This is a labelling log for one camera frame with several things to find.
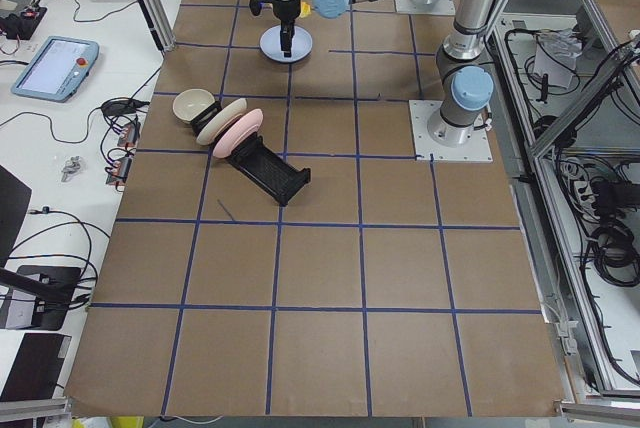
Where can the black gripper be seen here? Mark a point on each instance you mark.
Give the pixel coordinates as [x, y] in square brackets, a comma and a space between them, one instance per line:
[286, 10]

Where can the light blue plate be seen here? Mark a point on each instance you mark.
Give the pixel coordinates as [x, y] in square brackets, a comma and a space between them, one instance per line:
[302, 44]

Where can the striped orange bread loaf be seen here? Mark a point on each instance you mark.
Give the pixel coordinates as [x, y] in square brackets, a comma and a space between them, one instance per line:
[305, 10]

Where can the cream plate in rack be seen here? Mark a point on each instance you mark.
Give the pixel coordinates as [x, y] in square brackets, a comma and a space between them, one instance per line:
[214, 120]

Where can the pink plate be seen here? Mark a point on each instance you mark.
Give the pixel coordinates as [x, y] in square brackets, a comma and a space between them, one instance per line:
[247, 125]

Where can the cream bowl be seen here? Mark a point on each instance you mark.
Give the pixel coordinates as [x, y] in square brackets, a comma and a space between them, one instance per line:
[190, 103]

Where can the black dish rack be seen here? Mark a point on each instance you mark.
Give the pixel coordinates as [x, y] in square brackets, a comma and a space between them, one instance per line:
[266, 169]

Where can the blue teach pendant near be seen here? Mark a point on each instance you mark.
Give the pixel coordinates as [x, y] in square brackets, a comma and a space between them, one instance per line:
[57, 70]

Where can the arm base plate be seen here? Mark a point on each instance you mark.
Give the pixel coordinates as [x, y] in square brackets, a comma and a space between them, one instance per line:
[435, 140]
[426, 7]

